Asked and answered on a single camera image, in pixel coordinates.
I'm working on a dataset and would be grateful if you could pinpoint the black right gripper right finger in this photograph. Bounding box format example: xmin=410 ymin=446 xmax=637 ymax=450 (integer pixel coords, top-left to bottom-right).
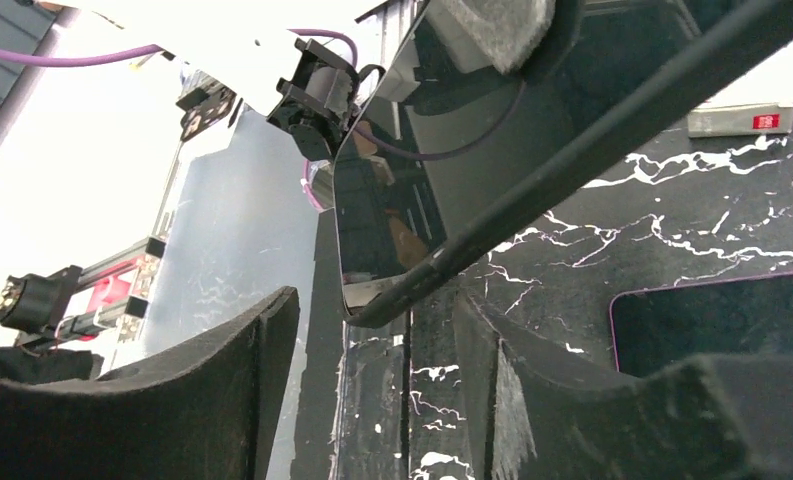
xmin=454 ymin=293 xmax=793 ymax=479

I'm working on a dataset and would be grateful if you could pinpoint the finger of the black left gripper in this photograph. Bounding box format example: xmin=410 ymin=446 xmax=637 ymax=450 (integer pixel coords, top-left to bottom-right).
xmin=435 ymin=0 xmax=585 ymax=82

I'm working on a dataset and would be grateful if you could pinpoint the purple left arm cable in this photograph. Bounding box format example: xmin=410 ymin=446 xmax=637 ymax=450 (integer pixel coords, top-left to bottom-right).
xmin=0 ymin=27 xmax=361 ymax=213

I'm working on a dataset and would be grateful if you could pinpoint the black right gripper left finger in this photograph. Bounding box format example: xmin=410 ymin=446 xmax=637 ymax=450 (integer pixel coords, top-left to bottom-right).
xmin=0 ymin=286 xmax=300 ymax=479

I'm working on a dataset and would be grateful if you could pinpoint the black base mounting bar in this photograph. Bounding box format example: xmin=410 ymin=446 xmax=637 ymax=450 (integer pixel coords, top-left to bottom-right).
xmin=289 ymin=208 xmax=464 ymax=480

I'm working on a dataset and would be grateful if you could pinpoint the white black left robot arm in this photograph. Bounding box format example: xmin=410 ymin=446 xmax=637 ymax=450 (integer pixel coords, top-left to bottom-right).
xmin=63 ymin=1 xmax=583 ymax=114

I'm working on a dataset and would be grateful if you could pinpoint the black phone case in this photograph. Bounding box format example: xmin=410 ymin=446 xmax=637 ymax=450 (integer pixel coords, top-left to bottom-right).
xmin=335 ymin=1 xmax=793 ymax=328

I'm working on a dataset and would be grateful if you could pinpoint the purple smartphone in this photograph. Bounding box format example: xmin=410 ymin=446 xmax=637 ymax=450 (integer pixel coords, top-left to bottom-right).
xmin=609 ymin=272 xmax=793 ymax=377

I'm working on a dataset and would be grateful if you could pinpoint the black phone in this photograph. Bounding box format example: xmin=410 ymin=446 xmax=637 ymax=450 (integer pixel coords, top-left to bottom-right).
xmin=334 ymin=1 xmax=722 ymax=314

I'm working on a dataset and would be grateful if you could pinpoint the white box on table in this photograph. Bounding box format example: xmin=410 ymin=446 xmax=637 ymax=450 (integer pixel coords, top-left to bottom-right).
xmin=686 ymin=40 xmax=793 ymax=138

